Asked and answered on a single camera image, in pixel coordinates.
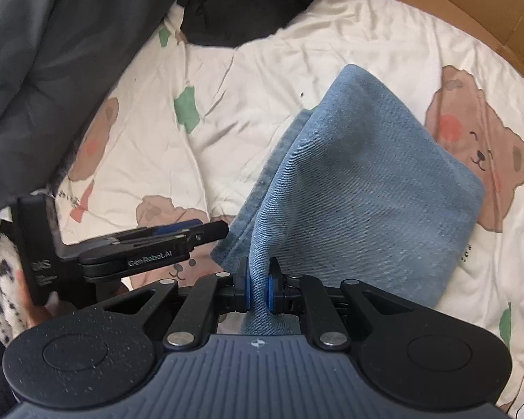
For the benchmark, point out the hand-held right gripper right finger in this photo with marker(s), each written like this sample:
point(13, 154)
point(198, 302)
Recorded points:
point(270, 290)

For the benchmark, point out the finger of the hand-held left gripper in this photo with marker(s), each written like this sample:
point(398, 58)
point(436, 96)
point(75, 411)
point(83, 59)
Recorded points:
point(209, 231)
point(179, 228)

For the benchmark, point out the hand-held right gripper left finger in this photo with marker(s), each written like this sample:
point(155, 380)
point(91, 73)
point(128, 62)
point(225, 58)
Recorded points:
point(244, 288)

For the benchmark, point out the light blue jeans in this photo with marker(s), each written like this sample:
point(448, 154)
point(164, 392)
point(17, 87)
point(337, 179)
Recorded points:
point(353, 174)

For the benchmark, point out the person's left hand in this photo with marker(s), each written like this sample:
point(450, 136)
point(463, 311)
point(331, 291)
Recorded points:
point(41, 316)

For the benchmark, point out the bear printed bed sheet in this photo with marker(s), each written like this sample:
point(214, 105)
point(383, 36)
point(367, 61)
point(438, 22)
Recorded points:
point(244, 109)

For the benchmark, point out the black garment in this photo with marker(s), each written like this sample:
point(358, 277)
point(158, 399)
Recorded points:
point(253, 4)

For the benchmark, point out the flattened cardboard sheet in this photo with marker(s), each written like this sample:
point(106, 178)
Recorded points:
point(484, 0)

